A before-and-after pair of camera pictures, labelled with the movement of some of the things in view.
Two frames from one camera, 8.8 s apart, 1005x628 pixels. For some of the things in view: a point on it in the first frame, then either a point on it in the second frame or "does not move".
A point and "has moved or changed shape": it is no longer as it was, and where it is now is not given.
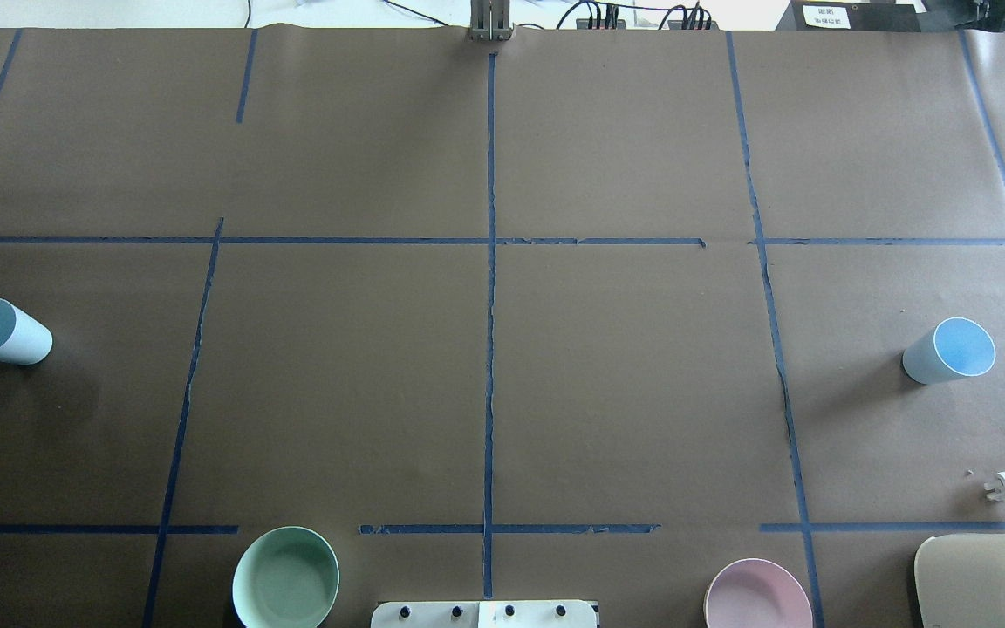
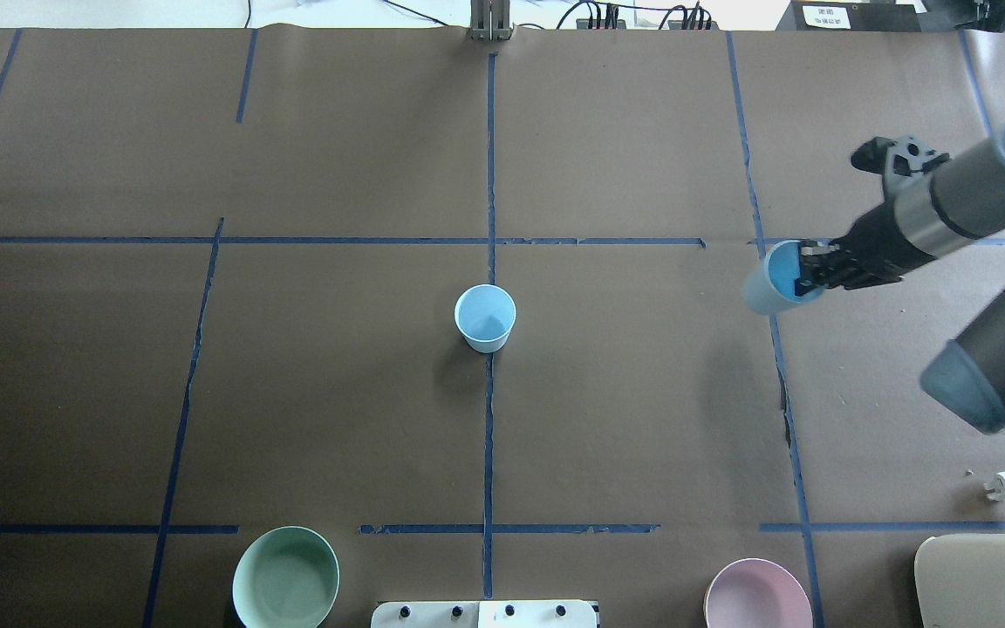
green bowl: [288, 576] does not move
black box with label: [850, 16] does not move
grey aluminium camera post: [489, 20] does not move
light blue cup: [955, 347] has moved or changed shape
